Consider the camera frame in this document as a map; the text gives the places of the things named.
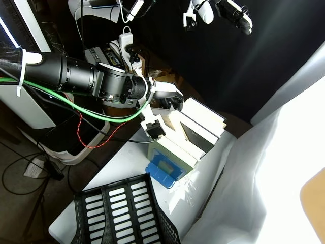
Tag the small cream spine book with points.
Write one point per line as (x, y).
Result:
(174, 124)

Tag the small brown cardboard box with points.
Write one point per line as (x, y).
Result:
(168, 76)

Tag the white power strip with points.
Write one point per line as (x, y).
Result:
(135, 66)

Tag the black power plug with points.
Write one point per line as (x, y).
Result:
(135, 58)
(129, 47)

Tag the black century spine book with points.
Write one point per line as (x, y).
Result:
(210, 113)

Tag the tan cover book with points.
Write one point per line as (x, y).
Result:
(210, 122)

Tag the black power supply box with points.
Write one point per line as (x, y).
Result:
(114, 58)

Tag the white charger block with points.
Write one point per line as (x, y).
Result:
(126, 38)

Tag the light green cover book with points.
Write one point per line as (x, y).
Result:
(175, 152)

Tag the silver power supply box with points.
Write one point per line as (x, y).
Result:
(92, 54)

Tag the USB adapter dongle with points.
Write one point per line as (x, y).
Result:
(135, 8)

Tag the blue plastic bookend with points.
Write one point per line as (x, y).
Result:
(162, 178)

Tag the black rounded cushion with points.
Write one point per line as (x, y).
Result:
(96, 28)

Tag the black curtain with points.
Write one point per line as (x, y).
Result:
(254, 50)

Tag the flat grey device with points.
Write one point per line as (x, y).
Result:
(101, 3)

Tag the white base unit black top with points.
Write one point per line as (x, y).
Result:
(63, 142)

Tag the white round table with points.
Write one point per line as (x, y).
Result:
(76, 10)

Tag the white backdrop cloth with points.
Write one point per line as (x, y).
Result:
(279, 152)

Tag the black plastic file rack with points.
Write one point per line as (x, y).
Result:
(165, 228)

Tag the white vented adapter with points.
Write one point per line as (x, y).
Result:
(34, 169)

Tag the tan wooden board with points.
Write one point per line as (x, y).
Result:
(314, 203)

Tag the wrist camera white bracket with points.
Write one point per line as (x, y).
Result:
(152, 119)
(189, 23)

